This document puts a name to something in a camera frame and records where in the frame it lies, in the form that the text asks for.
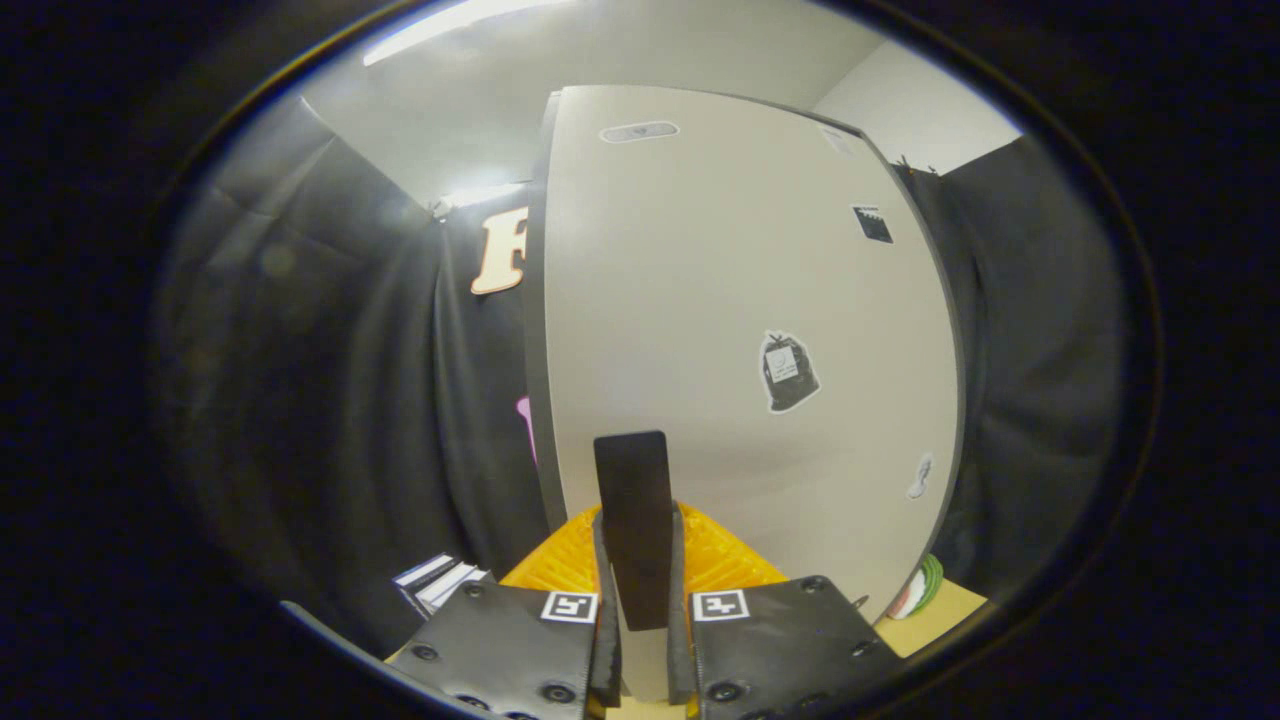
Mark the grey cover book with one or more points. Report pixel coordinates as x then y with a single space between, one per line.
455 585

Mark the watermelon slice toy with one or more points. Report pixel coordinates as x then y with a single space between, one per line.
920 590

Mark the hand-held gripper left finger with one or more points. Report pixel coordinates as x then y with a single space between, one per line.
500 640

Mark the blue spine book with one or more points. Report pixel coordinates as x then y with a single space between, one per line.
420 575

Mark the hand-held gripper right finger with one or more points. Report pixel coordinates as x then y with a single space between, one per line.
780 640

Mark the black backdrop cloth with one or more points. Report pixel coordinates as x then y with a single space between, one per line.
1040 350
350 400

